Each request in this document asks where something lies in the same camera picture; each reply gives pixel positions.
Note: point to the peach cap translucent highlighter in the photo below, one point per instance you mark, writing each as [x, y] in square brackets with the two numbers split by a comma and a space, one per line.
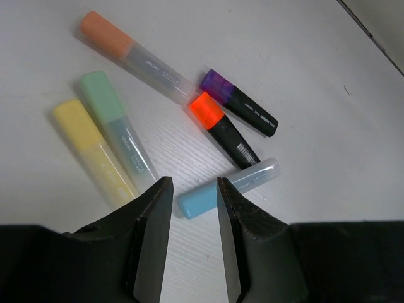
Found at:
[134, 58]

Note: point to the mint cap translucent highlighter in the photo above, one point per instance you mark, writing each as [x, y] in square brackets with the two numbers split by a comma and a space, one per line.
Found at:
[118, 129]

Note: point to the orange cap black highlighter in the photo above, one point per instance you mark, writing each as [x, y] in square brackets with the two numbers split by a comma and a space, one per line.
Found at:
[223, 131]

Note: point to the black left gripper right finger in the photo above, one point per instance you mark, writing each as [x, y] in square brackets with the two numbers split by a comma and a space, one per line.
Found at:
[267, 260]

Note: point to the pale yellow cap translucent highlighter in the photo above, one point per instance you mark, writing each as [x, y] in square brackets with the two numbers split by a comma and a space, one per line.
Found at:
[100, 162]

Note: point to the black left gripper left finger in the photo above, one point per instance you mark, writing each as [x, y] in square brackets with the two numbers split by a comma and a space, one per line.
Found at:
[119, 258]

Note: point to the purple cap black highlighter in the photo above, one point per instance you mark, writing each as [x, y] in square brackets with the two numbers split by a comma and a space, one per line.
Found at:
[236, 101]

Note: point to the blue cap translucent highlighter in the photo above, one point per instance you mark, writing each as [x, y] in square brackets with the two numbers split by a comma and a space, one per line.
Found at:
[204, 198]

